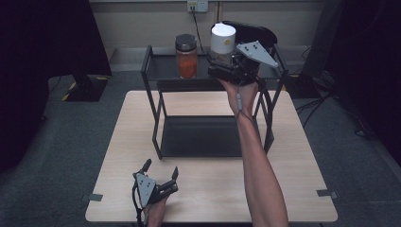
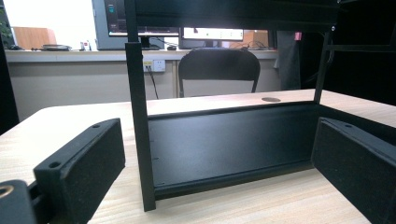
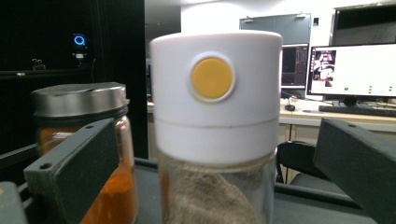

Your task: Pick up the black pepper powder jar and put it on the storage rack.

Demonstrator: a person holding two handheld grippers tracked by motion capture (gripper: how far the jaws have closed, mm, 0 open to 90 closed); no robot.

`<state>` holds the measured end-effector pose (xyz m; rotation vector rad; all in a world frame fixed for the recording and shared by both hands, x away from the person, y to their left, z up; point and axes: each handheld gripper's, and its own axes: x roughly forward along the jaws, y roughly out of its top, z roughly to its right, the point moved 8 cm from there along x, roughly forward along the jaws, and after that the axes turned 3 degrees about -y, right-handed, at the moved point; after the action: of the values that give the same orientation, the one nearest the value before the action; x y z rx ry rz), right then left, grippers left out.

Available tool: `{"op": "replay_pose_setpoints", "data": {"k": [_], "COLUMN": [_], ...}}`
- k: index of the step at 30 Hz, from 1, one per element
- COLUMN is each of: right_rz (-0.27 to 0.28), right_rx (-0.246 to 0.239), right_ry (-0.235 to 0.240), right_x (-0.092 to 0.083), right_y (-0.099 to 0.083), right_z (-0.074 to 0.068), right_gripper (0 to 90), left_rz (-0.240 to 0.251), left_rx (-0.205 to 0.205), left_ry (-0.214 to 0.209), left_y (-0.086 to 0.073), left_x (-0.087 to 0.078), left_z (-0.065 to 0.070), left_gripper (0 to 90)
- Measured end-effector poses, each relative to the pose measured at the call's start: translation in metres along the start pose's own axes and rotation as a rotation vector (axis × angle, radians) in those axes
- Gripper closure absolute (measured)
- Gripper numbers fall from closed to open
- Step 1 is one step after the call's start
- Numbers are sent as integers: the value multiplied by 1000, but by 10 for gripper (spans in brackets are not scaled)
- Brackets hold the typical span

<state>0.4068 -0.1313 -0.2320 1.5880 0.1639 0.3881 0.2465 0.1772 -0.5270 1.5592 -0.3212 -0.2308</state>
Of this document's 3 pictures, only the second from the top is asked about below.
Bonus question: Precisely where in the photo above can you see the black power cable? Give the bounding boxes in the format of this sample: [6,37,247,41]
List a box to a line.
[147,65,160,100]

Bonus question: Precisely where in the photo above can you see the long grey desk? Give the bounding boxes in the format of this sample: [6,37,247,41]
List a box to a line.
[4,48,280,63]

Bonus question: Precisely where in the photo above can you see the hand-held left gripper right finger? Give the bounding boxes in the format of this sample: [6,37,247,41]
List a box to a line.
[310,117,396,224]

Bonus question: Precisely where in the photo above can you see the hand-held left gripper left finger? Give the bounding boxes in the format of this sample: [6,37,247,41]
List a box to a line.
[33,118,126,224]

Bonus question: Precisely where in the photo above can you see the brown wooden box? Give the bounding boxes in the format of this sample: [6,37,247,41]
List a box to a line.
[12,26,58,50]

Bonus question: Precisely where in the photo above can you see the flat dark round object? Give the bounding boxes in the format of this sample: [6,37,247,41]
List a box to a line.
[41,44,73,52]

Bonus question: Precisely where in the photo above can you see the black folding chair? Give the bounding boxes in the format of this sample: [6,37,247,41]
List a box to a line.
[177,48,262,98]

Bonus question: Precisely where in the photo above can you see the black two-tier metal rack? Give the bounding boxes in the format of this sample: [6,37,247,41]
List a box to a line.
[124,0,396,213]

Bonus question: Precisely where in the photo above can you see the dark computer monitor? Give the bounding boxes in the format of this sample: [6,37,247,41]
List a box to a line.
[103,0,180,37]

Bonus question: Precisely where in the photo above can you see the white wall socket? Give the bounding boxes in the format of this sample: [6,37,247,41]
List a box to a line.
[142,59,167,74]

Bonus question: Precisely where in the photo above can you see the green plant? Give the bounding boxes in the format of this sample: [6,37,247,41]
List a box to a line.
[0,6,15,49]

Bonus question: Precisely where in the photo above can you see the grey upright panel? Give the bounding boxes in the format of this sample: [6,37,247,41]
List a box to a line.
[276,30,303,91]

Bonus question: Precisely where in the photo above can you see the bright computer monitor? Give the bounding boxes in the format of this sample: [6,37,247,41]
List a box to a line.
[181,26,245,42]

